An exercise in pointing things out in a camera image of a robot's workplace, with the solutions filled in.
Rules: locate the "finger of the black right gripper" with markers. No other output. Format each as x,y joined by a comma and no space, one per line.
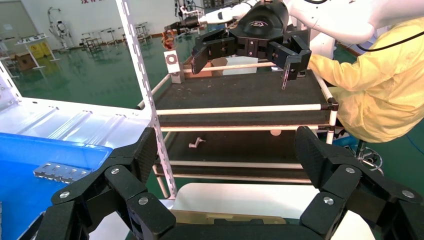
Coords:
212,46
288,53

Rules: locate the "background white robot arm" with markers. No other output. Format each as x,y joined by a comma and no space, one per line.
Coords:
222,15

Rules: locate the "white pipe cart black shelves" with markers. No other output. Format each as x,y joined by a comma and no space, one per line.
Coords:
238,91

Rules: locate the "black container tray brass rim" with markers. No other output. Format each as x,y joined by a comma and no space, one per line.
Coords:
198,217

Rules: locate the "blue plastic bin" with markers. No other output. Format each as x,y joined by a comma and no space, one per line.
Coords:
20,198

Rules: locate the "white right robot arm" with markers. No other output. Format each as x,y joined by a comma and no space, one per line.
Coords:
338,20

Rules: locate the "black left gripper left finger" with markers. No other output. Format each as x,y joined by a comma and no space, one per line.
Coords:
99,195

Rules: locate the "grey slotted metal part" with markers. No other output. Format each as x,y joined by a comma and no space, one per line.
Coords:
59,172

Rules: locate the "yellow caution sign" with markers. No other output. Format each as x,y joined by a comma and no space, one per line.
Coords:
39,50

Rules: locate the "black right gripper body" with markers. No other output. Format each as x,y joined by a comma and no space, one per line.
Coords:
261,23

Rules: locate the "white stand table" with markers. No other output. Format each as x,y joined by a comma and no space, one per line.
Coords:
33,40

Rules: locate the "chrome stool base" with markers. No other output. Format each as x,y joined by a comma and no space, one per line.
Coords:
369,157

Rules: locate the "brown cardboard box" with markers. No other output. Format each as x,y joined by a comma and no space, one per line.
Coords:
24,61
219,64

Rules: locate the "white metal shelf rack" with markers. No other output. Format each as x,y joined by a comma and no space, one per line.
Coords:
66,119

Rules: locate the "person in yellow coat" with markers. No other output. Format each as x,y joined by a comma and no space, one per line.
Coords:
381,82

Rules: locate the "small metal hook part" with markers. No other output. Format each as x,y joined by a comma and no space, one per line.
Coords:
196,143

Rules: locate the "white humanoid robot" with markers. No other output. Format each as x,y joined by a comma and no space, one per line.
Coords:
61,28

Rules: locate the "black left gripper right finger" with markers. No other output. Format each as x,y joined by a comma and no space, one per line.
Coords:
357,192

